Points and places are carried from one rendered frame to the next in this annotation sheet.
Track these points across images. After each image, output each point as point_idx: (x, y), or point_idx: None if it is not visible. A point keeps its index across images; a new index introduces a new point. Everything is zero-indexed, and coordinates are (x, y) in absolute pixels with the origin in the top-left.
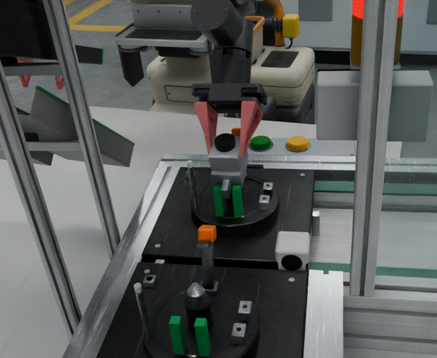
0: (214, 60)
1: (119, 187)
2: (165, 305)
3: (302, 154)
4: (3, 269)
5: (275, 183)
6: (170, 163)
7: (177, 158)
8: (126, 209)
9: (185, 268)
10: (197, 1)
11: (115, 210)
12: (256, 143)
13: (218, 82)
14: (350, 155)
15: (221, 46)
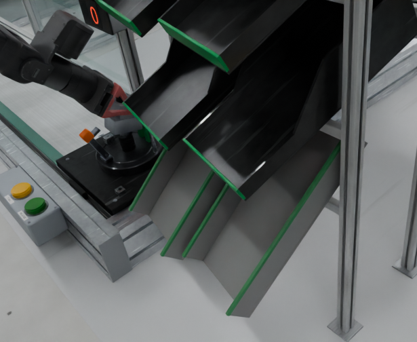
0: (79, 74)
1: (135, 330)
2: None
3: (34, 183)
4: (298, 281)
5: (88, 161)
6: (107, 229)
7: (97, 231)
8: (157, 291)
9: None
10: (76, 21)
11: (166, 296)
12: (41, 201)
13: (95, 76)
14: (19, 166)
15: (70, 64)
